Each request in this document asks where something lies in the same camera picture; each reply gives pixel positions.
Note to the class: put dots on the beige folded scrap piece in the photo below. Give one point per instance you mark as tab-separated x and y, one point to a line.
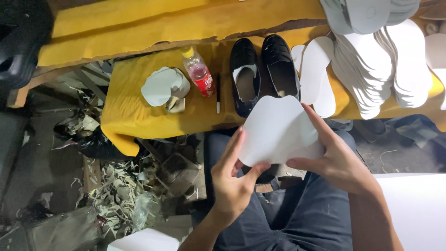
176	105

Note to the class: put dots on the plastic bottle red label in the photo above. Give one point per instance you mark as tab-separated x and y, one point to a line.
200	75

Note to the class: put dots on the person's left hand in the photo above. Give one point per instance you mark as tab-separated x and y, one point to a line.
228	188

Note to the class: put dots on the heap of cutting scraps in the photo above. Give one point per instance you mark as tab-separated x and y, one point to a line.
125	188

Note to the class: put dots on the black shoe dark lining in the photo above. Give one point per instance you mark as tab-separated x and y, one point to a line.
278	55

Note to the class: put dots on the clear plastic bag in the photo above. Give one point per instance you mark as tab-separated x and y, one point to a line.
64	230

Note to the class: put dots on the white insole cutout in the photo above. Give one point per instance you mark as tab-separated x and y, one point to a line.
325	101
313	69

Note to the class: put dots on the small stack white cutouts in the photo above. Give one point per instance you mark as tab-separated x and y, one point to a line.
160	87

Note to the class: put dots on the white board sheet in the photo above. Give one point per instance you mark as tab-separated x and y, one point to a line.
146	242

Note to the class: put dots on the person's right hand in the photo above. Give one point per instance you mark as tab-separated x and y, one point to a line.
343	165

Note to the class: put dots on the stack of grey insoles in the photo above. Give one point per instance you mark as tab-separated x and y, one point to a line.
362	14

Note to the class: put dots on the pile of white insoles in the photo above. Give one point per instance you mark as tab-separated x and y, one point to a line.
383	69

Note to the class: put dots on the black white marker pen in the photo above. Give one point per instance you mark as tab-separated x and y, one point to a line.
218	90

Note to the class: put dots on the black shoe white lining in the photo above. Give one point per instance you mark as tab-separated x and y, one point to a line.
244	55

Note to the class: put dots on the yellow shelf cover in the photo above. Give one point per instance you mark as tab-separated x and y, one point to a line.
139	28

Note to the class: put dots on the black plastic bag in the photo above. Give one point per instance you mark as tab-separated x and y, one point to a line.
94	144

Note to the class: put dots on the white cut sheet piece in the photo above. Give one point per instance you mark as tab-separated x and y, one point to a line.
278	132

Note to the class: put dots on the large white sheet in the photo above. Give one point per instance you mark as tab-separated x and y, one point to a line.
418	212

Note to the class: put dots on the yellow table cover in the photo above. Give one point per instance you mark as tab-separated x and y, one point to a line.
139	115

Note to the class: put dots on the person's dark blue trousers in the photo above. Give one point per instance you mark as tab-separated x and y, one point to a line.
299	216

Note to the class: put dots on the wooden table frame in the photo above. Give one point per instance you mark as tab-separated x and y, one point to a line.
41	82

